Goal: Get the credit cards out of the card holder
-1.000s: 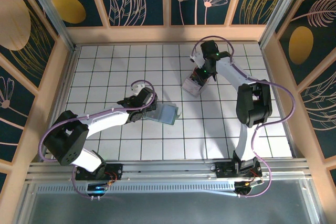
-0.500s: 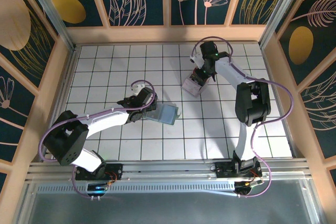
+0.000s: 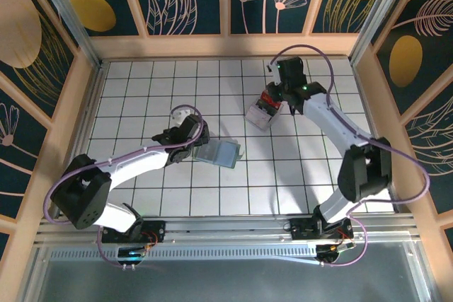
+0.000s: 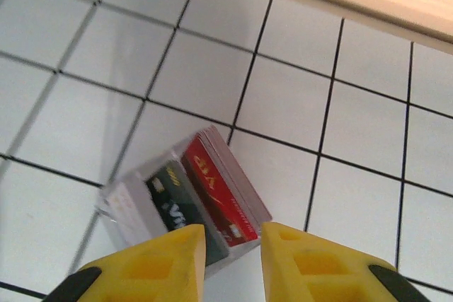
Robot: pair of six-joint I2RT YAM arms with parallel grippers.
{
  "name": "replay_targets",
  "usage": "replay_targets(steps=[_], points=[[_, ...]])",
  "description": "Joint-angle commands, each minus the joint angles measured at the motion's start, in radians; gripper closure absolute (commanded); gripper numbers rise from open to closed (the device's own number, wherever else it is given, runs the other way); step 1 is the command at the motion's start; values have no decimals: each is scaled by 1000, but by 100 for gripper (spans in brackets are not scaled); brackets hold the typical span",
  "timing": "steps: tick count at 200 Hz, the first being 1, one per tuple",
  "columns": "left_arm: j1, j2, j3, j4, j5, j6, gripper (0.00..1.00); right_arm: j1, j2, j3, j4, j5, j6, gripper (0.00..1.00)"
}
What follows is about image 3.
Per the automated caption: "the aluminium mounting rail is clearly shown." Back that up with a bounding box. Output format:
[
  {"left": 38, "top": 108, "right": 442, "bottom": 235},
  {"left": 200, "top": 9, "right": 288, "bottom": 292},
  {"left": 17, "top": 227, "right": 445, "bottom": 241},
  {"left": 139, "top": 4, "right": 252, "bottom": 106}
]
[{"left": 35, "top": 215, "right": 422, "bottom": 246}]

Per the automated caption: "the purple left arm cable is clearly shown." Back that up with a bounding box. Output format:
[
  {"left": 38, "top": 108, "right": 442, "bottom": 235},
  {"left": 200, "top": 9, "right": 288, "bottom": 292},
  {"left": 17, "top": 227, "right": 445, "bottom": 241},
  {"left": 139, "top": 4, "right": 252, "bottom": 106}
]
[{"left": 45, "top": 104, "right": 206, "bottom": 269}]

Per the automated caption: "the red cards stack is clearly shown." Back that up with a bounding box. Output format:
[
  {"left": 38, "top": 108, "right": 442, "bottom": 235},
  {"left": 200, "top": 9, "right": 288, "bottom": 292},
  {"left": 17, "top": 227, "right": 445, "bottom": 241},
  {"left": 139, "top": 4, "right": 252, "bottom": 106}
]
[{"left": 260, "top": 91, "right": 282, "bottom": 109}]

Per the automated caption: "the small circuit board with wires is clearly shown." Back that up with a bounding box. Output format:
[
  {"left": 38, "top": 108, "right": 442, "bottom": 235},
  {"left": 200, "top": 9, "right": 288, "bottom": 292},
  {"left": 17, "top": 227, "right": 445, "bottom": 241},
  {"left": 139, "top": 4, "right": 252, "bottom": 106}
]
[
  {"left": 314, "top": 240, "right": 357, "bottom": 267},
  {"left": 116, "top": 233, "right": 159, "bottom": 271}
]

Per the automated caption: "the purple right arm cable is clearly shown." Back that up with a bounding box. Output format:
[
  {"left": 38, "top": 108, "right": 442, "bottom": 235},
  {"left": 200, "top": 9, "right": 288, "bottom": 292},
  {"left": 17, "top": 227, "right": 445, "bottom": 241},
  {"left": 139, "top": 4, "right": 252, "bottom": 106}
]
[{"left": 270, "top": 44, "right": 431, "bottom": 268}]

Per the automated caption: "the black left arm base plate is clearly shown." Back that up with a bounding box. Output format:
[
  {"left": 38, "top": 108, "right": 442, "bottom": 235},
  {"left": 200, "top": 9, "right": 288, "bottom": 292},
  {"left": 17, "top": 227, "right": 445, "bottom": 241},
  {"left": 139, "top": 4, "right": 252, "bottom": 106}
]
[{"left": 101, "top": 219, "right": 166, "bottom": 245}]

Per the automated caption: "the aluminium corner post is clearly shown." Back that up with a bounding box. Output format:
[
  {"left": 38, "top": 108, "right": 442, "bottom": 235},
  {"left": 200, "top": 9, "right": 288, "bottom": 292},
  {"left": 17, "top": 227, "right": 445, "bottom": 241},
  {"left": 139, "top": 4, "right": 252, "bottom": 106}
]
[
  {"left": 30, "top": 0, "right": 104, "bottom": 69},
  {"left": 349, "top": 0, "right": 405, "bottom": 66}
]

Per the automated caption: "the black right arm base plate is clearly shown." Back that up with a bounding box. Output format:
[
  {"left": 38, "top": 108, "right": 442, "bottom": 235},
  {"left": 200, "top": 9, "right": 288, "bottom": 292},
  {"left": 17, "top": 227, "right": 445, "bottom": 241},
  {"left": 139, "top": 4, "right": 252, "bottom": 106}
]
[{"left": 289, "top": 216, "right": 355, "bottom": 243}]

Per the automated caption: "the aluminium side rail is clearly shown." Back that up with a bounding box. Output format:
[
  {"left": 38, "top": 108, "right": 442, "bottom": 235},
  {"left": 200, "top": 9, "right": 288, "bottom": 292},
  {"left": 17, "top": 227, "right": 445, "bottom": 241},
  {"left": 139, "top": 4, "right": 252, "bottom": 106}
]
[{"left": 55, "top": 61, "right": 109, "bottom": 219}]

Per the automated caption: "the grey metal shelf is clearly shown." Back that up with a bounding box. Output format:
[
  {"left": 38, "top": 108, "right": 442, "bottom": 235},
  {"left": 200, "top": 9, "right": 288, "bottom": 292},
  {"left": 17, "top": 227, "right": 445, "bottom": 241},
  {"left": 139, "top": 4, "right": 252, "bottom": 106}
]
[{"left": 21, "top": 240, "right": 438, "bottom": 302}]

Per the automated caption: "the perforated metal strip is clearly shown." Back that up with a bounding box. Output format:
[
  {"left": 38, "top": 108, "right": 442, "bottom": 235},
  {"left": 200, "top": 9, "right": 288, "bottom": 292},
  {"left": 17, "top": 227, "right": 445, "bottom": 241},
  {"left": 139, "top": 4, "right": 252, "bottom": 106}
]
[{"left": 49, "top": 248, "right": 319, "bottom": 261}]

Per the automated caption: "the red object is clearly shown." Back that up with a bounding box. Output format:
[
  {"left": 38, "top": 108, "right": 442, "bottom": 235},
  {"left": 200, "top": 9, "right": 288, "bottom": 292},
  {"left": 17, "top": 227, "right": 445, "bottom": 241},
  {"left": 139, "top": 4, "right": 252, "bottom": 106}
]
[{"left": 245, "top": 90, "right": 285, "bottom": 132}]

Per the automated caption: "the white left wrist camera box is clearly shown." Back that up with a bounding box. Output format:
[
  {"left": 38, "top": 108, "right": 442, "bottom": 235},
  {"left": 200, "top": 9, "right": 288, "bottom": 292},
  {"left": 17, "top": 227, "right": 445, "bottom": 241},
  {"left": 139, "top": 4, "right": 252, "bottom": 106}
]
[{"left": 171, "top": 109, "right": 189, "bottom": 125}]

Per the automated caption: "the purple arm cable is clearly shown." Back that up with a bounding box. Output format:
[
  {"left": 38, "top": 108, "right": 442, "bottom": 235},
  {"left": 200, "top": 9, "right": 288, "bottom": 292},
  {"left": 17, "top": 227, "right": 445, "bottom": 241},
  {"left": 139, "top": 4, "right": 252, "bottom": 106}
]
[
  {"left": 45, "top": 104, "right": 206, "bottom": 269},
  {"left": 270, "top": 44, "right": 431, "bottom": 268}
]

